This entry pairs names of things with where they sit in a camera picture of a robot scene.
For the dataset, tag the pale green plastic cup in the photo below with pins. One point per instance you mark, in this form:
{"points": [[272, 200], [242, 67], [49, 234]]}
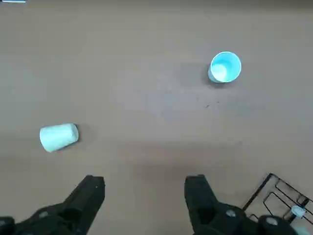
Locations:
{"points": [[57, 137]]}

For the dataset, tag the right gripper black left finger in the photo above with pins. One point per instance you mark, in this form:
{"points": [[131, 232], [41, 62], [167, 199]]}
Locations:
{"points": [[83, 195]]}

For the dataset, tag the blue plastic cup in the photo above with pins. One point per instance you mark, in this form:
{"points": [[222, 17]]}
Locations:
{"points": [[225, 67]]}

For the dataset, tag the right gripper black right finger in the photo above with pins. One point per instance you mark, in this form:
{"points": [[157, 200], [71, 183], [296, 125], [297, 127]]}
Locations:
{"points": [[200, 195]]}

